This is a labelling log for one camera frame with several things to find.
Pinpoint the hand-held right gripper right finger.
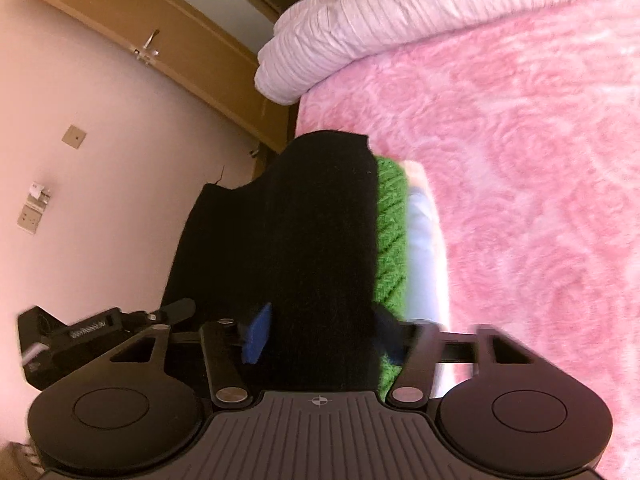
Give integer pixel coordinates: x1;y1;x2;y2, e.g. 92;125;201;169
372;308;533;407

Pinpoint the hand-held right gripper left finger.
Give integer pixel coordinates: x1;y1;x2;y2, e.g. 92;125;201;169
109;302;274;408

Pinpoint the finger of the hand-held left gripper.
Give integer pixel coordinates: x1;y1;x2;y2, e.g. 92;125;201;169
144;298;197;327

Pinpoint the pale blue garment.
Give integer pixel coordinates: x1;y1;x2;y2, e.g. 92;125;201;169
400;160;453;401

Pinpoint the black garment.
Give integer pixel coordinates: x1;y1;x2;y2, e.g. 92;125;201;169
162;130;382;395

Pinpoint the green knit sweater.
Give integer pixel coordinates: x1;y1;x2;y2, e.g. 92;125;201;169
371;155;412;403

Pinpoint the pink floral blanket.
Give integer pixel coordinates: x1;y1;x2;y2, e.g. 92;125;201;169
295;0;640;480

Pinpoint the wooden door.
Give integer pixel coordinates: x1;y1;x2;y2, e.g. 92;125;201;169
10;0;291;156

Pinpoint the lilac striped quilt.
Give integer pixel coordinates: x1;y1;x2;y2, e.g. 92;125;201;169
254;0;640;107

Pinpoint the beige wall socket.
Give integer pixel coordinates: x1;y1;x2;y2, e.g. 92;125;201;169
17;208;41;235

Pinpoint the beige wall plate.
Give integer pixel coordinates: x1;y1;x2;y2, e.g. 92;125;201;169
62;125;87;150

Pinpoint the metal door handle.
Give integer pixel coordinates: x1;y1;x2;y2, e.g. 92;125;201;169
132;30;161;63

